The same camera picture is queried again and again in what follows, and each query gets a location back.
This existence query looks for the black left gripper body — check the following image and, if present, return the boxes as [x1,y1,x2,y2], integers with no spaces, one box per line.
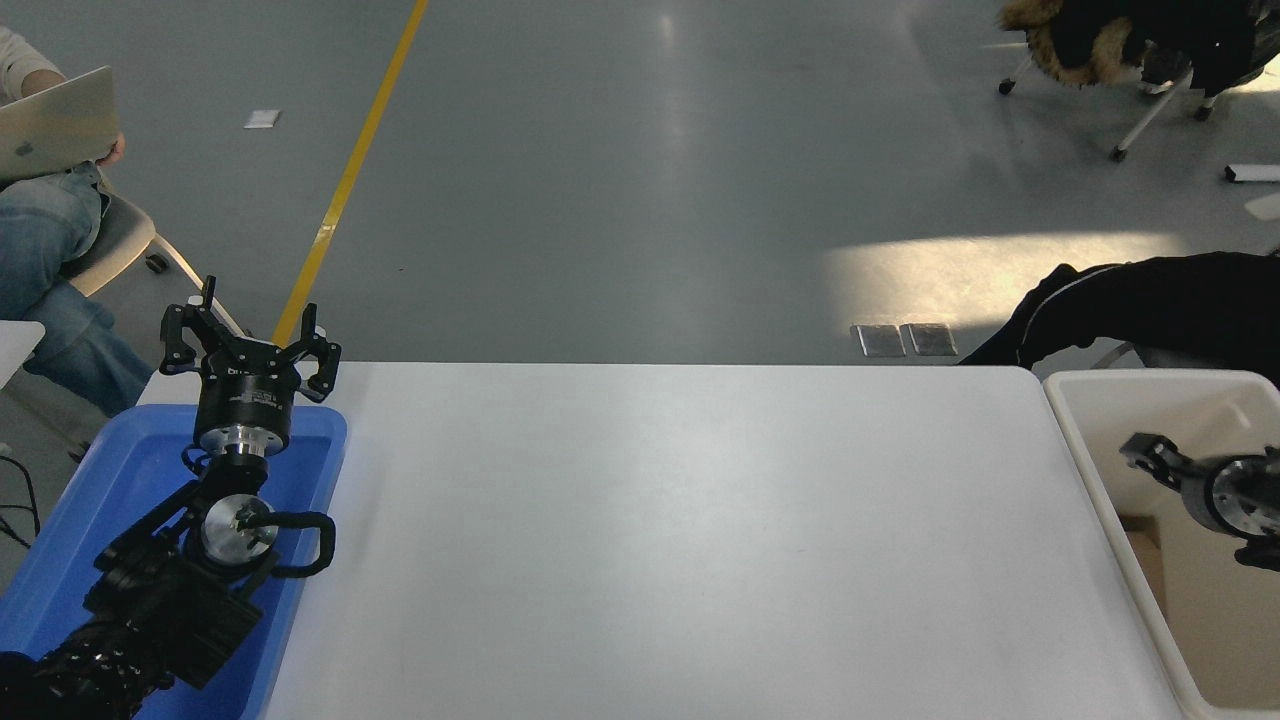
[193,340,303,436]

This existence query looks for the metal floor plate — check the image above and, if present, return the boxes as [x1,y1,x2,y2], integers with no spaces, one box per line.
[900,321,958,356]
[852,322,907,358]

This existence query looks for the black coat with fur trim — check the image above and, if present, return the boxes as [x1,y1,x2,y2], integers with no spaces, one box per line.
[998,0,1280,98]

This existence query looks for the seated person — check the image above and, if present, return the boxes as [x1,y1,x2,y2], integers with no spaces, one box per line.
[0,25,153,419]

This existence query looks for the large pale plastic bin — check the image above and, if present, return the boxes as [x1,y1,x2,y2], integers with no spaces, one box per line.
[1042,369,1280,720]

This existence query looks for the small white table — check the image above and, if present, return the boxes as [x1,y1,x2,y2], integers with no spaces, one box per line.
[0,321,46,389]

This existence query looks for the silver laptop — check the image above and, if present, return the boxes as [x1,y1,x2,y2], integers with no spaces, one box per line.
[0,65,120,183]

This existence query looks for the black cables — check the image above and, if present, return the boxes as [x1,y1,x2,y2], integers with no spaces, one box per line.
[0,455,43,549]

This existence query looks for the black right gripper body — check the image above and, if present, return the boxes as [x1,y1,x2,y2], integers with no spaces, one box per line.
[1181,458,1236,529]

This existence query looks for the white-legged wheeled chair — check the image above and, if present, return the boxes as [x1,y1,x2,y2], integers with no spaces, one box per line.
[998,50,1223,163]

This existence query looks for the person in dark clothing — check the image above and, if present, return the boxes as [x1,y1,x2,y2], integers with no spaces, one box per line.
[960,252,1280,389]

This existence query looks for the blue plastic tray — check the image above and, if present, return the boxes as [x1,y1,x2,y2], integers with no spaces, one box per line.
[0,403,349,720]

